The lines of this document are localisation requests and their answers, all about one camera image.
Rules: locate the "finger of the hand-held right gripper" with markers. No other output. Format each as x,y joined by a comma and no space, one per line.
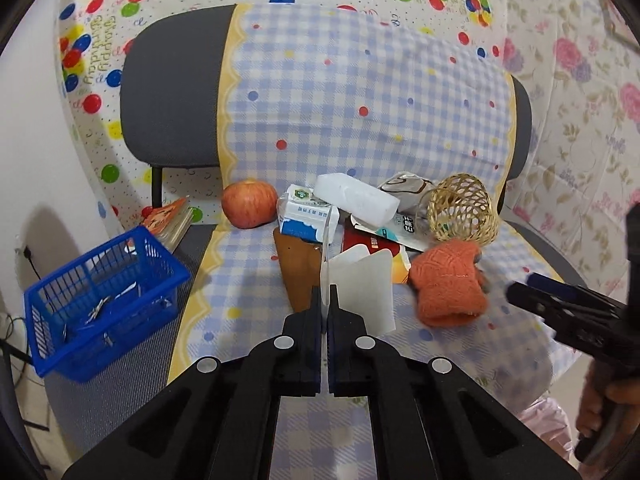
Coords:
565,312
550,281

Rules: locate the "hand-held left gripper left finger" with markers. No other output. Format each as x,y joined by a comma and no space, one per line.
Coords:
312,350

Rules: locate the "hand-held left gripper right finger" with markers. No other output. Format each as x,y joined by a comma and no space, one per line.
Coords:
336,350

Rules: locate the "translucent white plastic piece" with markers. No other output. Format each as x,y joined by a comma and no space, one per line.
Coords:
365,290

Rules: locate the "white foam block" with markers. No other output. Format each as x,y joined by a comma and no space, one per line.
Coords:
355,197

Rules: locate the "blue plastic basket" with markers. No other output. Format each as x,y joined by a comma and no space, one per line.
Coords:
50,330

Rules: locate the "person's right hand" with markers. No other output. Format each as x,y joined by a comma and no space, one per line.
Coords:
591,407

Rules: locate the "orange knitted glove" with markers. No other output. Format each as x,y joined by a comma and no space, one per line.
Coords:
445,285

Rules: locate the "red snack packet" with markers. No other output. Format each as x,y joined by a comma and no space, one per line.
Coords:
355,242

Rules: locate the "pink garment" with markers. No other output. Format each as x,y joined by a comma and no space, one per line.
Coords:
547,425

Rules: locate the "blue white milk carton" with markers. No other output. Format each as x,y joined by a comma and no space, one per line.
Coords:
302,220

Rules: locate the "white teal label packet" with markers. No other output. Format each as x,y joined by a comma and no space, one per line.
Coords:
400,232

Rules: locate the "floral print sheet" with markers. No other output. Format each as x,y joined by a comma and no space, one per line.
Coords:
575,135

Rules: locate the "red apple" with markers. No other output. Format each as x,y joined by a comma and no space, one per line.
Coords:
247,205

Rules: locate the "crumpled white brown wrapper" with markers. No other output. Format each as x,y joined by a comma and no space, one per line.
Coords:
405,187

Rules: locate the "stack of picture books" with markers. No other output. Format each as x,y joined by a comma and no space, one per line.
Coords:
167,222

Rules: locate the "pile of small scraps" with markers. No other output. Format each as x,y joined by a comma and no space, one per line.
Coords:
100,307

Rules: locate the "blue checked dotted cloth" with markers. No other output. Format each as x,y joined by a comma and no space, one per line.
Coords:
350,110

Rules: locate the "grey office chair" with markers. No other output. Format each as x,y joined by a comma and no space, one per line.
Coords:
165,100

